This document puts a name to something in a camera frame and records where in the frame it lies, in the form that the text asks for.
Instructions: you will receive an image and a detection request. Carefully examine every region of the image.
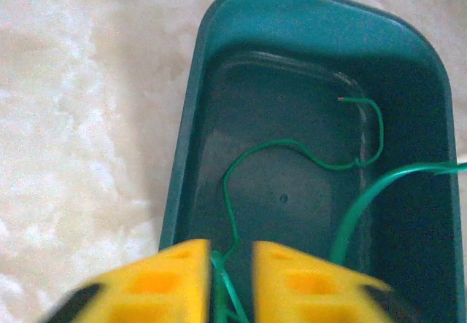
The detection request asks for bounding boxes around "teal plastic bin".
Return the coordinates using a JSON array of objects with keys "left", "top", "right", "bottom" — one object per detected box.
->
[{"left": 158, "top": 0, "right": 462, "bottom": 323}]

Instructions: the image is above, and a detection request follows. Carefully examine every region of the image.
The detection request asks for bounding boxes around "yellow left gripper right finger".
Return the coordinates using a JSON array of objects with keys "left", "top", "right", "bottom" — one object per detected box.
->
[{"left": 252, "top": 241, "right": 402, "bottom": 323}]

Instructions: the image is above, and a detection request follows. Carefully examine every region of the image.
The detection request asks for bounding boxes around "green cable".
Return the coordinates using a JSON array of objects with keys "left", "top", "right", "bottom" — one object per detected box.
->
[
  {"left": 329, "top": 161, "right": 467, "bottom": 266},
  {"left": 210, "top": 96, "right": 385, "bottom": 323}
]

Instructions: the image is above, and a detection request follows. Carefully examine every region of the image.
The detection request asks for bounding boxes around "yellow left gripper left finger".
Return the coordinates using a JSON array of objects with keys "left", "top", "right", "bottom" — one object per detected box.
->
[{"left": 47, "top": 238, "right": 213, "bottom": 323}]

